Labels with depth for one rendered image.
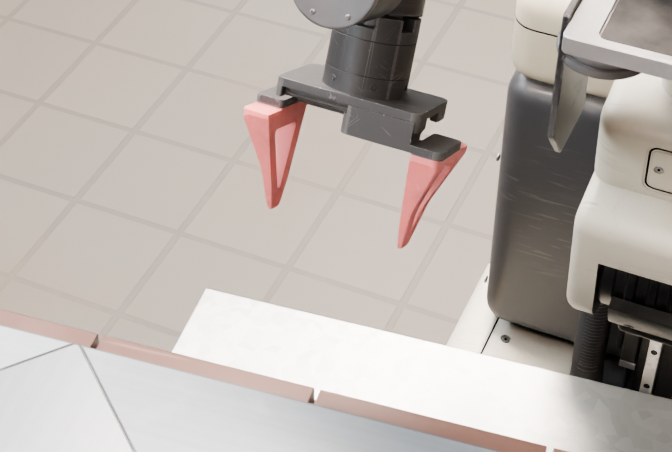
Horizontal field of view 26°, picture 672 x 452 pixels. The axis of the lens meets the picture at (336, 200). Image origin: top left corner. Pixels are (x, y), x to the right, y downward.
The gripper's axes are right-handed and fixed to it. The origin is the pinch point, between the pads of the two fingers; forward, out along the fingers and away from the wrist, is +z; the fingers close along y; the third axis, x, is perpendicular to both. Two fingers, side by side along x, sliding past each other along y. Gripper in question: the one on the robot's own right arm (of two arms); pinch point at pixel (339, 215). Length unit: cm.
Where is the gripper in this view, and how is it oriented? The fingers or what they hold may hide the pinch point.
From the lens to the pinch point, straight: 100.0
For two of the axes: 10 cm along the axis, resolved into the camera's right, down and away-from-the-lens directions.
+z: -1.8, 9.4, 3.0
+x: 3.6, -2.2, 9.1
